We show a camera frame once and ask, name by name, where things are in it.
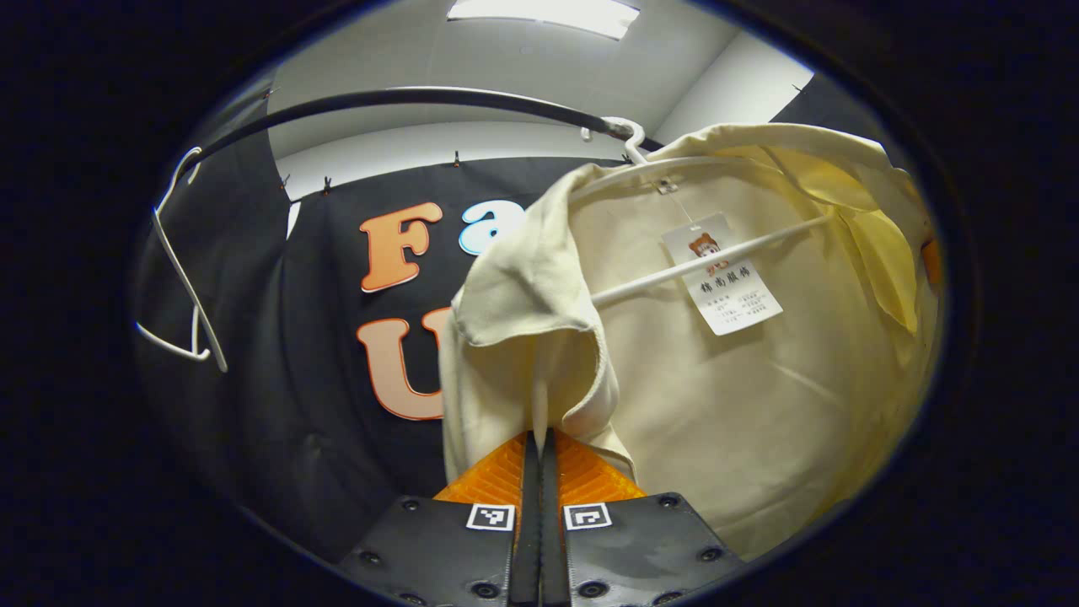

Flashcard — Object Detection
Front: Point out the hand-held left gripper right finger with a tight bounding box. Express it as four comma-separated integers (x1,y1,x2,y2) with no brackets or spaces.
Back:
539,428,748,607

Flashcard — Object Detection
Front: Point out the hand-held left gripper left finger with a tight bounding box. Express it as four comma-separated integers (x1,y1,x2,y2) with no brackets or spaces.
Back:
336,430,541,607

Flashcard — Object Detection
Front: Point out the cream collared shirt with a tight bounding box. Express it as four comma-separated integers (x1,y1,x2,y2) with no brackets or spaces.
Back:
438,122,942,562

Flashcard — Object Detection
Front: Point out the white hanger with crossbar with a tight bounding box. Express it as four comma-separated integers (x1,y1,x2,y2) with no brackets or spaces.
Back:
566,116,837,309

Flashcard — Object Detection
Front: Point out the black clothes rack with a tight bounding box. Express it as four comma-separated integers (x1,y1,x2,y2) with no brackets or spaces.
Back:
173,86,667,183

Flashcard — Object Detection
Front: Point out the black backdrop cloth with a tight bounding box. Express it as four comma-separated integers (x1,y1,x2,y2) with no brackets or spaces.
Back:
131,72,890,566

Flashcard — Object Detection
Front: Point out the ceiling light panel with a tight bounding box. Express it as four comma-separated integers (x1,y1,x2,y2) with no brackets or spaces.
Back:
446,0,641,42

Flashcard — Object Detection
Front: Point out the empty white wire hanger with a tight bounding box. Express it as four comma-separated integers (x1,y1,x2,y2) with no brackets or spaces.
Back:
135,147,230,374

